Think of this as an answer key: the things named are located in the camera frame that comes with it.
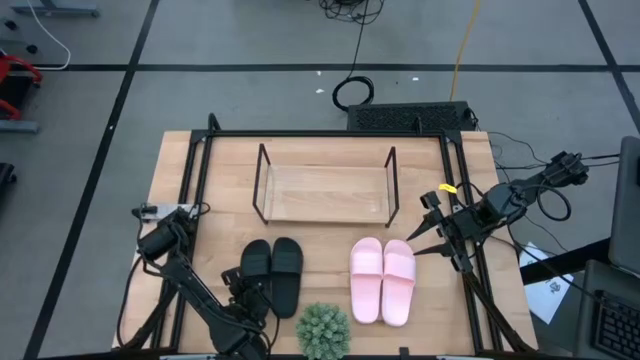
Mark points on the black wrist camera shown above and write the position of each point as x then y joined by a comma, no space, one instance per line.
431,201
232,276

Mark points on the grey stand base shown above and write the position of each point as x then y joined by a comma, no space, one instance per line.
55,7

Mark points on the black slide sandal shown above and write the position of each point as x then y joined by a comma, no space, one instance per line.
287,275
256,255

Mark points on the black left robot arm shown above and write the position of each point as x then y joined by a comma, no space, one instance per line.
195,290

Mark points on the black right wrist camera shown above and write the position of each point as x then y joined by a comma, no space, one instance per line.
431,201

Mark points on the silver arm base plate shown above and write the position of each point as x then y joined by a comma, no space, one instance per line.
167,210

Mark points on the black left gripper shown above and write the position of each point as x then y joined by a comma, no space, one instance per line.
254,300

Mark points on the black perforated computer case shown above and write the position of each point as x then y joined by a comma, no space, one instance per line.
407,117

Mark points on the pink slide sandal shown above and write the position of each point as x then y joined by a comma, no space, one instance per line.
366,280
398,285

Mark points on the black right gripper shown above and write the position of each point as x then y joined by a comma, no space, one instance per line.
462,225

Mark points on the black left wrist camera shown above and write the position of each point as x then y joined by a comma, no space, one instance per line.
232,276

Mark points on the black metal rig frame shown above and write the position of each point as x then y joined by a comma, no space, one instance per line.
325,133

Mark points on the wooden shelf with black frame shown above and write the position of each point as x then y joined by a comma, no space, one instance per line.
325,195

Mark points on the grey laptop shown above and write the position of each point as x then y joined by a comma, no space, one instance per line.
627,210

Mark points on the black keyboard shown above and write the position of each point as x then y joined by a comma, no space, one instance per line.
617,327

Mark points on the yellow tag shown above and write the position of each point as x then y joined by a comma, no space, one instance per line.
447,188

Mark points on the grey patterned ceramic pot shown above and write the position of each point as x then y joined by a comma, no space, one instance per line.
323,331

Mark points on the white paper sheet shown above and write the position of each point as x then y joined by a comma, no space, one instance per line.
545,295

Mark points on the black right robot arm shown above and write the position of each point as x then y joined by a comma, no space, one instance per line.
501,201

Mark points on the red metal frame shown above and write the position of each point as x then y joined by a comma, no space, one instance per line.
20,62

